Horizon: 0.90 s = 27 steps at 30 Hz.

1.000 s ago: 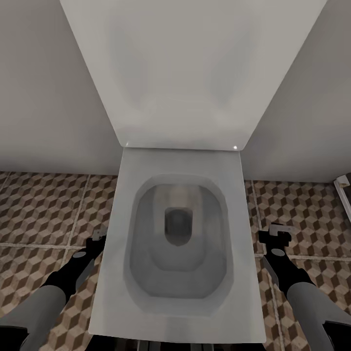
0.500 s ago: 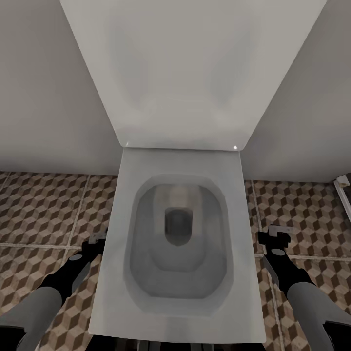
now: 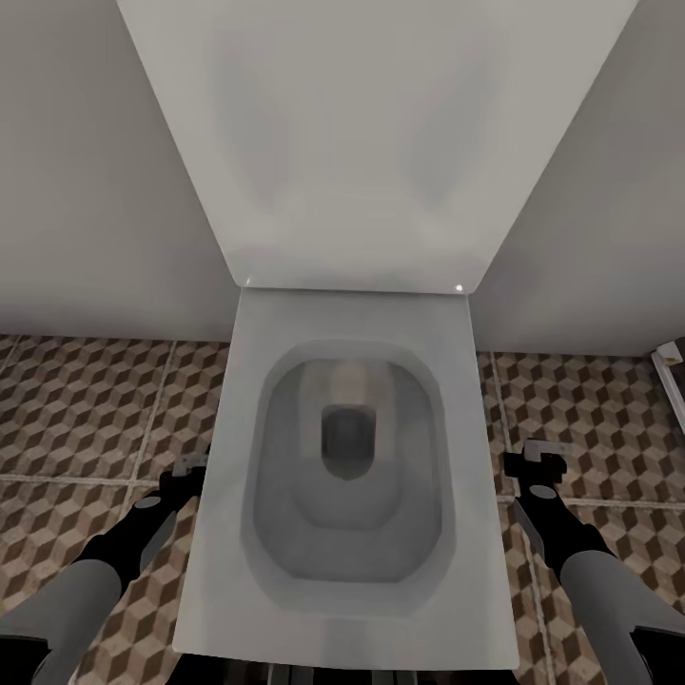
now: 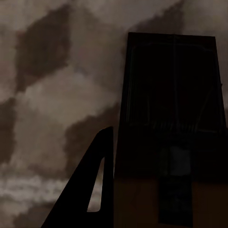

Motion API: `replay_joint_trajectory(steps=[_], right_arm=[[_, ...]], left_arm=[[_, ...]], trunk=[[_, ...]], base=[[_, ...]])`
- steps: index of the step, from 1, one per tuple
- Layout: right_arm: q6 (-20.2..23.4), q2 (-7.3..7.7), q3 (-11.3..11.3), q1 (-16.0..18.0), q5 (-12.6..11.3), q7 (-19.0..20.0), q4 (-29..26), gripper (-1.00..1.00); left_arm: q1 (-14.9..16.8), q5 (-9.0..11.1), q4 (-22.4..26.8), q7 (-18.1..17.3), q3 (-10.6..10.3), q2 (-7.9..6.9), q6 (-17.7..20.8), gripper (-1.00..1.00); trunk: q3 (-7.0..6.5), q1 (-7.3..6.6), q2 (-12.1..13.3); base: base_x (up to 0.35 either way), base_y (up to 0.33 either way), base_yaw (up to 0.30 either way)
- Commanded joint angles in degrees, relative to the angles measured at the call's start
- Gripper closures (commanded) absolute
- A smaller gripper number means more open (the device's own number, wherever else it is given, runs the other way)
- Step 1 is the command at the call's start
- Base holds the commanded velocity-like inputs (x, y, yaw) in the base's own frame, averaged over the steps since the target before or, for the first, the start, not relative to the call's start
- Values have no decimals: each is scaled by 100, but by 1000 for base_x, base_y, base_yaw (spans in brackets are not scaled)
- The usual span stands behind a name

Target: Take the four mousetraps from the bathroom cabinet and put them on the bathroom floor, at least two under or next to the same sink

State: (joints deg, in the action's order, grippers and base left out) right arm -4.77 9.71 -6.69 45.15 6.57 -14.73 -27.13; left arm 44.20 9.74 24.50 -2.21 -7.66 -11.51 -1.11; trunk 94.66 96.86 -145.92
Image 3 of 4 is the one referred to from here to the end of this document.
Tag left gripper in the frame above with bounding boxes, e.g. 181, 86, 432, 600
159, 469, 206, 503

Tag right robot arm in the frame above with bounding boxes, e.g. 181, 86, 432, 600
503, 438, 685, 685

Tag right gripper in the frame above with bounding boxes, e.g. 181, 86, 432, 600
503, 452, 567, 483

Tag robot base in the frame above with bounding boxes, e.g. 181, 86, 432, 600
166, 653, 519, 685

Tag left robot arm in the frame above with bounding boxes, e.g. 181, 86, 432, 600
0, 453, 209, 685

